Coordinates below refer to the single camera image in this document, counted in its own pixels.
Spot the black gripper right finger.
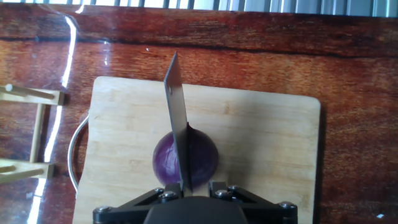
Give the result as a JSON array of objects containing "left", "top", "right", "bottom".
[{"left": 208, "top": 180, "right": 299, "bottom": 224}]

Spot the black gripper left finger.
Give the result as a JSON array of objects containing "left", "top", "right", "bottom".
[{"left": 92, "top": 182, "right": 184, "bottom": 224}]

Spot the purple onion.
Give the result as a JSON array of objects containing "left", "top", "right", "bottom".
[{"left": 152, "top": 124, "right": 220, "bottom": 189}]

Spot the steel cleaver knife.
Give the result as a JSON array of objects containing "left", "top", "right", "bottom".
[{"left": 163, "top": 52, "right": 194, "bottom": 197}]

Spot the bamboo cutting board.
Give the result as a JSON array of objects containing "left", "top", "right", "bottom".
[{"left": 67, "top": 76, "right": 322, "bottom": 224}]

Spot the wooden knife rack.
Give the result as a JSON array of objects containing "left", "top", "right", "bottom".
[{"left": 0, "top": 83, "right": 65, "bottom": 185}]

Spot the glossy wood-grain table mat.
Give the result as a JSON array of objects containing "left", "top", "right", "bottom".
[{"left": 0, "top": 2, "right": 398, "bottom": 224}]

